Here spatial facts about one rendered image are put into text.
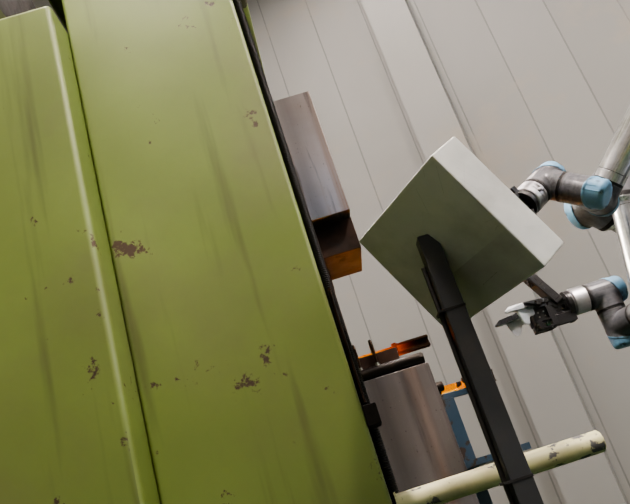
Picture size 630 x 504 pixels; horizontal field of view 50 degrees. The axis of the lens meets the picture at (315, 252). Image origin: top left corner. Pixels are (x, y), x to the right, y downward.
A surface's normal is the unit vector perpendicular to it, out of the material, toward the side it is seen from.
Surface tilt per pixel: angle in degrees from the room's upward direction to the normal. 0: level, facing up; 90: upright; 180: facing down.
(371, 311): 90
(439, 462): 90
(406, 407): 90
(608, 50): 90
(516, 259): 120
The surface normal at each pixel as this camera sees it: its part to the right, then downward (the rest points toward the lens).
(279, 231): -0.07, -0.36
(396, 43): -0.44, -0.22
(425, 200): -0.64, 0.54
